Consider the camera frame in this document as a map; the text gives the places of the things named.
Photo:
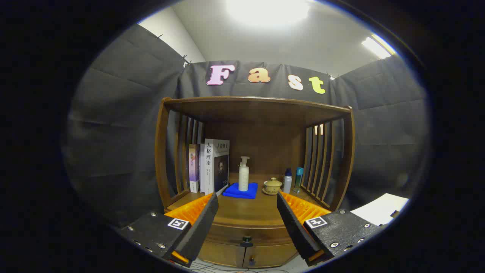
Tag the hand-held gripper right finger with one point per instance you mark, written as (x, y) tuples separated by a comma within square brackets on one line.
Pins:
[(295, 227)]

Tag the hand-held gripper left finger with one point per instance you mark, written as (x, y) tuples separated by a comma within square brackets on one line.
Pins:
[(201, 231)]

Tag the wooden drawer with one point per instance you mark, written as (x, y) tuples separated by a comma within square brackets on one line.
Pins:
[(242, 229)]

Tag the wooden countertop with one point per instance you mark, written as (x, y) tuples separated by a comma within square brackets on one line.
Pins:
[(246, 210)]

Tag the white metal cabinet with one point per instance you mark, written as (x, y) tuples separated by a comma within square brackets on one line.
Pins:
[(379, 210)]

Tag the wooden cabinet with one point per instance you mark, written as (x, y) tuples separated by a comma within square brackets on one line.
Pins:
[(257, 110)]

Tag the white bottle with blue cap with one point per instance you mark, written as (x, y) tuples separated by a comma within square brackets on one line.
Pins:
[(287, 184)]

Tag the beige saucer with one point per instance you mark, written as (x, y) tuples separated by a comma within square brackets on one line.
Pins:
[(265, 192)]

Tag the beige lidded tea cup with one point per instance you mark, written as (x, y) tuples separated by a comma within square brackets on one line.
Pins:
[(273, 185)]

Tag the slim teal bottle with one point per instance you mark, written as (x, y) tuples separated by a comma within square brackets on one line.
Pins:
[(298, 178)]

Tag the blue folded cloth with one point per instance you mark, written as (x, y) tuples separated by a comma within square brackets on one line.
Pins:
[(235, 192)]

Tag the thin white book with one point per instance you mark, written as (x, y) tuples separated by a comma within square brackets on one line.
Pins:
[(202, 178)]

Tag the thin purple book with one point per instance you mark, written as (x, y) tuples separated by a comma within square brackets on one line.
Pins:
[(193, 167)]

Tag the thick white portrait book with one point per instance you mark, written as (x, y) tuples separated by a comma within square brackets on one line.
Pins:
[(218, 167)]

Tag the white pump bottle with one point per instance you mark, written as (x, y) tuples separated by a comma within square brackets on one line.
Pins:
[(243, 178)]

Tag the long ceiling light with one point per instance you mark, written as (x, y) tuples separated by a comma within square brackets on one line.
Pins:
[(377, 47)]

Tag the round ceiling light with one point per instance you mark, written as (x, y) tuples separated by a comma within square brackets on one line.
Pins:
[(267, 11)]

